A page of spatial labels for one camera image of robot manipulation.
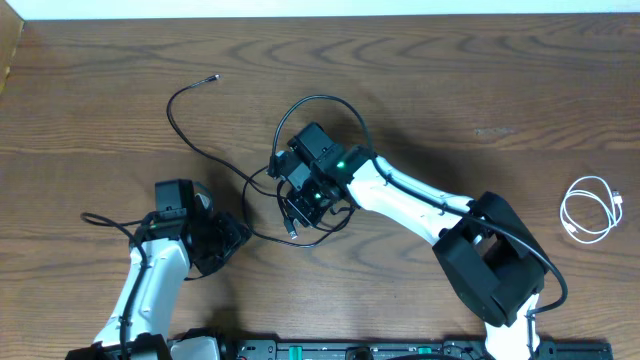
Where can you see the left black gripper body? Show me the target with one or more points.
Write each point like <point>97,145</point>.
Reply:
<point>219,239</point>

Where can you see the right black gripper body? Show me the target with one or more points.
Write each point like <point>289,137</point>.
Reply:
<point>311,201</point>

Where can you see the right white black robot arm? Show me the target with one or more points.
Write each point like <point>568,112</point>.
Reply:
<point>491,260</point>

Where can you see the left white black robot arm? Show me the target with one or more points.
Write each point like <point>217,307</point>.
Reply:
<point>163,250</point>

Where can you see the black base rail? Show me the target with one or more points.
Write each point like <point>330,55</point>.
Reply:
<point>390,350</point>

